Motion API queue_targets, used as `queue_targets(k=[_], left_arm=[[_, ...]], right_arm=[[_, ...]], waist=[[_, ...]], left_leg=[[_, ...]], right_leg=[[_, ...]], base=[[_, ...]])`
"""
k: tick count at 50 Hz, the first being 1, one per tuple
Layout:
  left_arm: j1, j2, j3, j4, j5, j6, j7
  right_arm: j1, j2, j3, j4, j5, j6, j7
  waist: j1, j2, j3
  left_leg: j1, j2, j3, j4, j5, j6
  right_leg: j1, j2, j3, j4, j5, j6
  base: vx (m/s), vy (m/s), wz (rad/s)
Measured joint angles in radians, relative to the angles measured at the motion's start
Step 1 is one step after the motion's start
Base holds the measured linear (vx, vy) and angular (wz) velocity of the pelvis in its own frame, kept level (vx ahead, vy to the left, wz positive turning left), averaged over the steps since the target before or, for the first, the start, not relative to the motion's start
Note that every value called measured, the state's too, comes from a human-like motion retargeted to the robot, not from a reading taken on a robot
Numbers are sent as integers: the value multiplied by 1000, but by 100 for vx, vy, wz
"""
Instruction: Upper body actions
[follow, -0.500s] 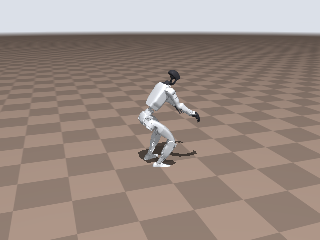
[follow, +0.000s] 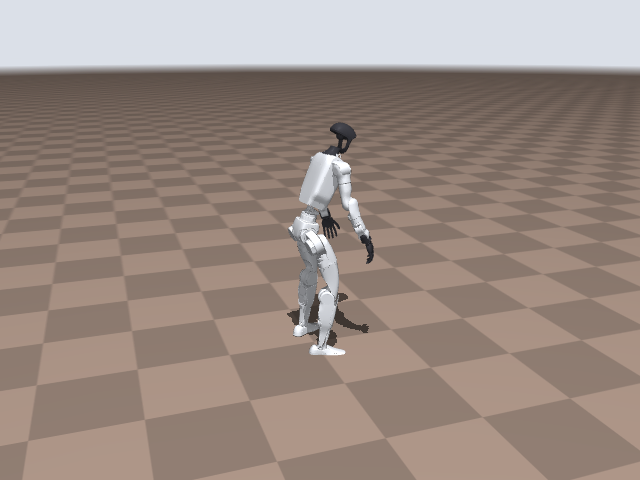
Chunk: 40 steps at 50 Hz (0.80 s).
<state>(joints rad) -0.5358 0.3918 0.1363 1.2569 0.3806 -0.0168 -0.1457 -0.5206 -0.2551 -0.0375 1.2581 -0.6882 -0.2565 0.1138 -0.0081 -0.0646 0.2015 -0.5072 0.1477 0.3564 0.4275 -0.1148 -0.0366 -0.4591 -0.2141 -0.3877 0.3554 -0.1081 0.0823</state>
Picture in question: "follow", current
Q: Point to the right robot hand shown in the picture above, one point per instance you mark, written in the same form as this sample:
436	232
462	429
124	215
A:
369	247

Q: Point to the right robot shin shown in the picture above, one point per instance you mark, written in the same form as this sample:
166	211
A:
326	315

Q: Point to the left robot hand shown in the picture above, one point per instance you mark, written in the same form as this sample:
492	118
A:
327	223

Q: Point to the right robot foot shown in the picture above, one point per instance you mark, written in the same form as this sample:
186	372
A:
314	350

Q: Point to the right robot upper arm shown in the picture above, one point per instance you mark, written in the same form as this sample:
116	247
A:
342	171

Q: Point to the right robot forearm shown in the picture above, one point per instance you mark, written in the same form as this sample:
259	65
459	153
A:
356	220

